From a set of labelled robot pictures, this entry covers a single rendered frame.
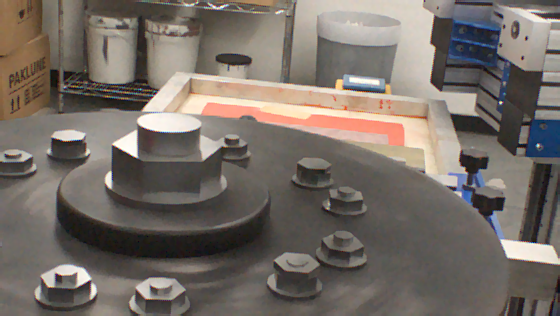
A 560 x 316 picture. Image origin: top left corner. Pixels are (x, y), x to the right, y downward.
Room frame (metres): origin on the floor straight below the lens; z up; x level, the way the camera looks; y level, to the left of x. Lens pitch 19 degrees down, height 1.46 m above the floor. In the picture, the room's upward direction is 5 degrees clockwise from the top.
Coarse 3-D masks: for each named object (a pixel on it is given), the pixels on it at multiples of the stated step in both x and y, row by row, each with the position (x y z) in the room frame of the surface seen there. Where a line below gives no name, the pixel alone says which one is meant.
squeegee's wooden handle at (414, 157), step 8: (360, 144) 1.21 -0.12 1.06; (368, 144) 1.21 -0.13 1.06; (376, 144) 1.21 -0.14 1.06; (384, 144) 1.21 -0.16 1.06; (384, 152) 1.19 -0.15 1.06; (392, 152) 1.19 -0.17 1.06; (400, 152) 1.19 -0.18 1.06; (408, 152) 1.19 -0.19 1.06; (416, 152) 1.20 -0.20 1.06; (408, 160) 1.17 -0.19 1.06; (416, 160) 1.17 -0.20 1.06; (424, 160) 1.17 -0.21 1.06; (416, 168) 1.15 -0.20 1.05; (424, 168) 1.15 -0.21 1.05
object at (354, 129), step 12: (312, 120) 1.65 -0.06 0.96; (324, 120) 1.66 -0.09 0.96; (336, 120) 1.67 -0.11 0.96; (348, 120) 1.68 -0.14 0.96; (360, 120) 1.68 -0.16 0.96; (372, 120) 1.69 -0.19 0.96; (324, 132) 1.58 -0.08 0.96; (336, 132) 1.59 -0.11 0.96; (348, 132) 1.59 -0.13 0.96; (360, 132) 1.60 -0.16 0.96; (372, 132) 1.61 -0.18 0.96; (384, 132) 1.62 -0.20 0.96; (396, 132) 1.62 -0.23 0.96; (396, 144) 1.55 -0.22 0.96
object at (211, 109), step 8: (208, 104) 1.70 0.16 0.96; (216, 104) 1.70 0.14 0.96; (224, 104) 1.71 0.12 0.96; (208, 112) 1.64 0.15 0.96; (216, 112) 1.65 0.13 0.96; (224, 112) 1.65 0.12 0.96; (232, 112) 1.66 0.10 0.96; (240, 112) 1.66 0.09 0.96; (248, 112) 1.67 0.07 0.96; (256, 112) 1.67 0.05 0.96; (264, 112) 1.68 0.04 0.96; (264, 120) 1.62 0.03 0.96; (272, 120) 1.63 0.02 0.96; (280, 120) 1.63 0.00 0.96; (288, 120) 1.64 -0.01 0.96; (296, 120) 1.64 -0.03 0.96; (296, 128) 1.59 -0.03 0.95
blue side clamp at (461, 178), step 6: (450, 174) 1.28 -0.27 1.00; (456, 174) 1.28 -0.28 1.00; (462, 174) 1.28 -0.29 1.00; (480, 174) 1.27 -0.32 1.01; (462, 180) 1.26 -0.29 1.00; (474, 180) 1.26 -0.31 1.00; (480, 180) 1.24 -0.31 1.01; (480, 186) 1.21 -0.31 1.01; (462, 192) 1.20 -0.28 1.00; (468, 192) 1.21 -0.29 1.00; (468, 198) 1.18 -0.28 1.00; (492, 216) 1.10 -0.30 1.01; (492, 222) 1.08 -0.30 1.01; (498, 222) 1.08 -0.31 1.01; (492, 228) 1.07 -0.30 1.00; (498, 228) 1.06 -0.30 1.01; (498, 234) 1.04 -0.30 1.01
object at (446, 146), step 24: (168, 96) 1.61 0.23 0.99; (240, 96) 1.76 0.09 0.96; (264, 96) 1.76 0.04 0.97; (288, 96) 1.76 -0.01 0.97; (312, 96) 1.75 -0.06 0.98; (336, 96) 1.75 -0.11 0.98; (360, 96) 1.75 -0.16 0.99; (384, 96) 1.76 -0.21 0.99; (432, 120) 1.62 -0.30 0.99; (432, 144) 1.56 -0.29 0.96; (456, 144) 1.47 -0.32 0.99; (456, 168) 1.34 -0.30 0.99
